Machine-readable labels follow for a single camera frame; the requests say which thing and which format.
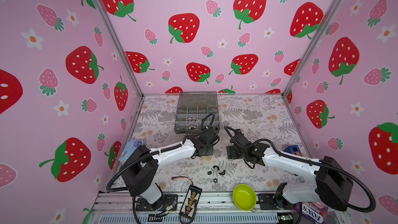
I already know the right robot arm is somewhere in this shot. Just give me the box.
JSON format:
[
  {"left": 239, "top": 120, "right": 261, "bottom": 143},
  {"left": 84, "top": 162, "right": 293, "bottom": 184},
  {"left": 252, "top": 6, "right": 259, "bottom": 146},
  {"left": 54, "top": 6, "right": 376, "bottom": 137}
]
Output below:
[{"left": 224, "top": 125, "right": 376, "bottom": 213}]

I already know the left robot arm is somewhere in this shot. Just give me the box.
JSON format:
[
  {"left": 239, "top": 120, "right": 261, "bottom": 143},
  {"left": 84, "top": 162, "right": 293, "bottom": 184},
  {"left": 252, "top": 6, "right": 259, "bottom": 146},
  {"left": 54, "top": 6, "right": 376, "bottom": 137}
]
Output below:
[{"left": 106, "top": 113, "right": 220, "bottom": 209}]

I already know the grey compartment organizer box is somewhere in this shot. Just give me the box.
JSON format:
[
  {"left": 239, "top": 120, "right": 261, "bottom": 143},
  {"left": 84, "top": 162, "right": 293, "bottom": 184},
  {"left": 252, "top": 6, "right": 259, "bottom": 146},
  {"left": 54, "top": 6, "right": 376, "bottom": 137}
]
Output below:
[{"left": 174, "top": 91, "right": 221, "bottom": 134}]

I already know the lime green bowl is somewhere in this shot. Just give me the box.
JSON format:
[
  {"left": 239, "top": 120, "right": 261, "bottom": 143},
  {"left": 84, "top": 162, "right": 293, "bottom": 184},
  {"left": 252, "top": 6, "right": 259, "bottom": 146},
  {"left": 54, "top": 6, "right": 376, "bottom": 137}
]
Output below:
[{"left": 233, "top": 184, "right": 257, "bottom": 211}]

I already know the blue box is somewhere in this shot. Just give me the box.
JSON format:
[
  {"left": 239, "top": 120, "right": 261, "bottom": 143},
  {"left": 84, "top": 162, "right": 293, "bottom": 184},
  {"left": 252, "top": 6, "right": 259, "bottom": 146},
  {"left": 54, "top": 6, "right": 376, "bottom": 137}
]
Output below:
[{"left": 284, "top": 145, "right": 302, "bottom": 157}]

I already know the black battery charger board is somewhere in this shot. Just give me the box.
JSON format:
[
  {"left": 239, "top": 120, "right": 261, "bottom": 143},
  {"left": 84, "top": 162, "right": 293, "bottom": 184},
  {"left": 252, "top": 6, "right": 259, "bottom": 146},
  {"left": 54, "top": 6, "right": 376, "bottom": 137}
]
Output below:
[{"left": 179, "top": 185, "right": 202, "bottom": 224}]

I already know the blue tissue pack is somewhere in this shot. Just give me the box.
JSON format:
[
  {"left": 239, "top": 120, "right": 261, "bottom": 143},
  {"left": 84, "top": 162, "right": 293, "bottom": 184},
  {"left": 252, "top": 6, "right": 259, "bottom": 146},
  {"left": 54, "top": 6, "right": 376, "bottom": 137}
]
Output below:
[{"left": 118, "top": 139, "right": 145, "bottom": 164}]

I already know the purple Fox's candy bag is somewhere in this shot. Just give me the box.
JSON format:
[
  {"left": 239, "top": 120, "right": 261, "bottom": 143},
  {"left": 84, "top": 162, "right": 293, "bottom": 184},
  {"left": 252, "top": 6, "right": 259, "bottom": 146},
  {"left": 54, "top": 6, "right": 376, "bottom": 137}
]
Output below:
[{"left": 302, "top": 202, "right": 328, "bottom": 224}]

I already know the red black wire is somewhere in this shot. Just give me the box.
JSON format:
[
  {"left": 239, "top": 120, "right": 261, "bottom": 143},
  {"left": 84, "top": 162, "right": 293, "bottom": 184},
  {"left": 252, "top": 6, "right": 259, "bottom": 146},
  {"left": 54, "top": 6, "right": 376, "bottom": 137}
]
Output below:
[{"left": 171, "top": 176, "right": 194, "bottom": 187}]

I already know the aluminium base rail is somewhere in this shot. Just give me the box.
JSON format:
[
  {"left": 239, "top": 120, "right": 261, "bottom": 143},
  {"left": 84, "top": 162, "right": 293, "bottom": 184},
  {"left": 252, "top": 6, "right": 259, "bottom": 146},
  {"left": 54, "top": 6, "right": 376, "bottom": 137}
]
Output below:
[{"left": 85, "top": 191, "right": 352, "bottom": 224}]

